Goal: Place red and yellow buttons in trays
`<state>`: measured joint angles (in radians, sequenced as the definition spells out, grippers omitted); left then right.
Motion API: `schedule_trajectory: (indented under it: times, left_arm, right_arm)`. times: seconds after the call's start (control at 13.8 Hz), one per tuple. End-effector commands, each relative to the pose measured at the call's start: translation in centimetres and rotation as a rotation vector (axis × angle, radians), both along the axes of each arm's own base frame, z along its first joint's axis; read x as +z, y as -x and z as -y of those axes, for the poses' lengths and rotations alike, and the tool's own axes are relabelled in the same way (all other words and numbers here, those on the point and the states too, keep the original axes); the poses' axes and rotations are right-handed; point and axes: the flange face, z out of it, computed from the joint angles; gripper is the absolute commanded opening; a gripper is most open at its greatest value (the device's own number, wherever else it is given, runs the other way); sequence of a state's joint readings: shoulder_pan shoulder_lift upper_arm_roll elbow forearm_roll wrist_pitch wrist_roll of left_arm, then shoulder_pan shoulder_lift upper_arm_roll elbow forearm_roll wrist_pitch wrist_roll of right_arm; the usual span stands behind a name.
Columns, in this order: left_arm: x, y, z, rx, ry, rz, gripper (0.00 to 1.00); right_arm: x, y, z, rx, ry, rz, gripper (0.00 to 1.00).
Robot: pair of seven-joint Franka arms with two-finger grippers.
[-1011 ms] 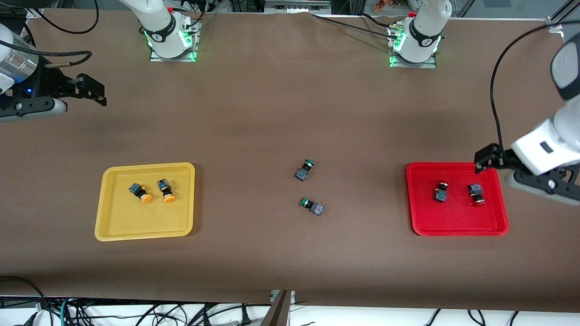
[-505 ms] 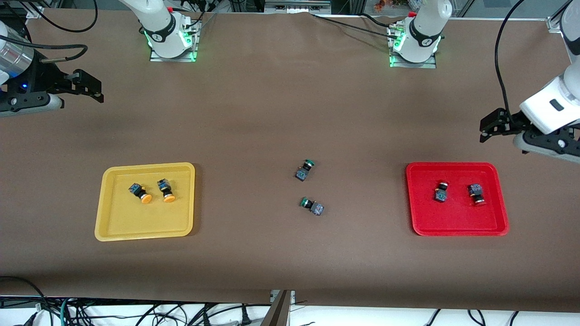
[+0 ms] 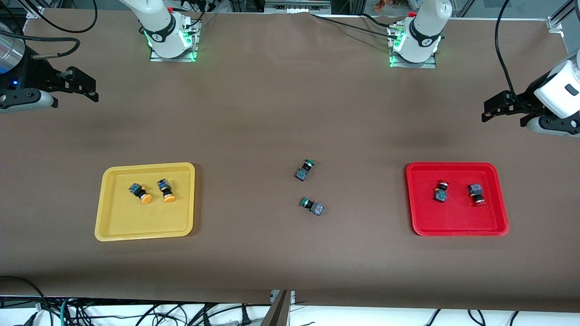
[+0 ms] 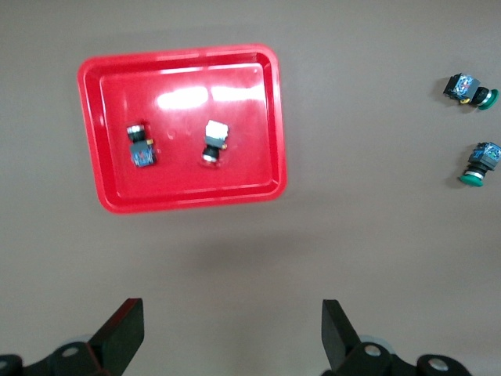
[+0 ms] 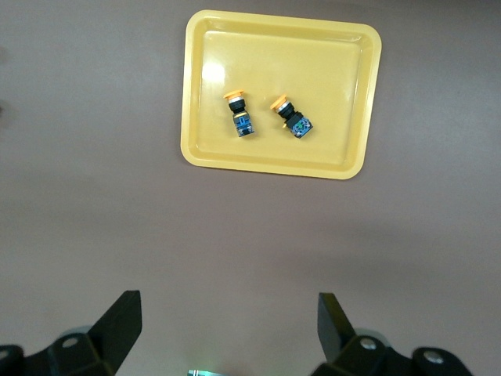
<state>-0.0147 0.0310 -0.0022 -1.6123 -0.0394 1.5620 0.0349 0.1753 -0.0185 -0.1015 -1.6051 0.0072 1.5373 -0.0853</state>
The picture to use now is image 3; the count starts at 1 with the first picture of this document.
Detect yellow mushroom push button switch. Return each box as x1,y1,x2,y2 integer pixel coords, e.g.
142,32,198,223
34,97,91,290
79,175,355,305
128,182,153,204
157,179,176,203

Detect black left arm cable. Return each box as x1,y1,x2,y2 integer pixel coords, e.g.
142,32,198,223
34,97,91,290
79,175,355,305
495,0,522,101

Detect small orange objects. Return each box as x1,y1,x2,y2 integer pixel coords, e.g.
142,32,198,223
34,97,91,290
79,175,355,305
374,0,408,12

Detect green mushroom push button switch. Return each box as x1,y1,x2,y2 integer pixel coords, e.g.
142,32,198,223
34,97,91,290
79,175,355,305
300,197,325,216
295,159,316,182

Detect grey metal rail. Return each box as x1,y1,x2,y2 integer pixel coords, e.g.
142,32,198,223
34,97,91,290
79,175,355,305
264,0,332,14

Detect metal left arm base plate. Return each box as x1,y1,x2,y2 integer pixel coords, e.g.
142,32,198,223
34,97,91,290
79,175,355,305
389,25,438,69

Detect long black table cable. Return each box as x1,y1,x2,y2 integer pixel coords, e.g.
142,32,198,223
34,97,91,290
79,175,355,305
309,13,396,37

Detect yellow plastic tray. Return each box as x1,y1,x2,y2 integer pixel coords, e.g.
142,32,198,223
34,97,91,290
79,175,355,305
94,162,196,242

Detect black looping floor cable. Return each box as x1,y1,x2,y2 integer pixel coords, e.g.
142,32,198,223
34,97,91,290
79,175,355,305
0,275,46,313

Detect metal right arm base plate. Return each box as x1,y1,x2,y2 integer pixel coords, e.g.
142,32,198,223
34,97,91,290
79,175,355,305
150,20,198,62

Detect brown table cover sheet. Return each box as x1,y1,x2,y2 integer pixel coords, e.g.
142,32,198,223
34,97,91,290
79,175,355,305
0,10,580,313

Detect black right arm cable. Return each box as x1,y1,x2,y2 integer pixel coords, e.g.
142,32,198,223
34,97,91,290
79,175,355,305
0,0,98,59

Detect red plastic tray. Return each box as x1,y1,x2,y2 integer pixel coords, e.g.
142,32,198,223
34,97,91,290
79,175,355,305
406,162,510,237

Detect black arm base cable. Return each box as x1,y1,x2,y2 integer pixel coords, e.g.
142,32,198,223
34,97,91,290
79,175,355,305
174,0,218,34

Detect aluminium frame profile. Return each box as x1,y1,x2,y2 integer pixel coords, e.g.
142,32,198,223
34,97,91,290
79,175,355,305
546,0,580,33

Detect metal frame post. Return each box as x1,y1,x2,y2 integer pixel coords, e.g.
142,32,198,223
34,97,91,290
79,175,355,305
261,290,290,326

